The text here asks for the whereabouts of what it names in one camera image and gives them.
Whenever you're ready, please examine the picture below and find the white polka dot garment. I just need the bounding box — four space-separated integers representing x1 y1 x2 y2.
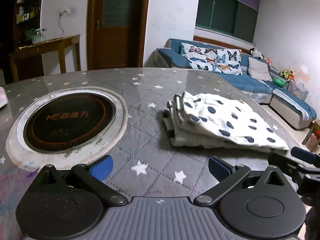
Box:
162 92 289 155

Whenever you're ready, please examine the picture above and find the wooden side table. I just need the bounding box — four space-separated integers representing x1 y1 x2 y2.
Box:
9 34 81 82

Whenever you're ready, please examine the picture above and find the butterfly pattern pillow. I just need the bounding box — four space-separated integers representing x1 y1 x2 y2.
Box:
180 43 242 75

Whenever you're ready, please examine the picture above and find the blue sofa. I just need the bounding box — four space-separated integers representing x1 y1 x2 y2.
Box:
154 38 317 130

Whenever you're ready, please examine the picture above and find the round induction cooktop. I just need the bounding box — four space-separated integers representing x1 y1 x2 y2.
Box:
6 86 129 171

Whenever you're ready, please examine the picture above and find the brown wooden door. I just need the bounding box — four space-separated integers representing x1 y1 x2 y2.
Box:
86 0 149 70

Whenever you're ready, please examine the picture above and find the plush panda toy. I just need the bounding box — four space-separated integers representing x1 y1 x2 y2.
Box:
249 47 264 60

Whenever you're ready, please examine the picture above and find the grey sofa cushion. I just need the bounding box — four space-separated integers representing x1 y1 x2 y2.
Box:
248 57 272 81

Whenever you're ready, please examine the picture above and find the green framed window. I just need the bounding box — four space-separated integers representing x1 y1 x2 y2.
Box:
196 0 259 43

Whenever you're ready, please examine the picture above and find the pink tissue pack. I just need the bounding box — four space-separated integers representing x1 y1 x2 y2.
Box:
0 87 8 108

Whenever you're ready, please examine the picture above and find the dark wooden shelf cabinet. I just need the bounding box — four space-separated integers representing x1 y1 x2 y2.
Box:
1 0 42 83

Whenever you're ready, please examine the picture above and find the glass jar on table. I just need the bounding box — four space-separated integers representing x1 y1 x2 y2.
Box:
31 28 47 44

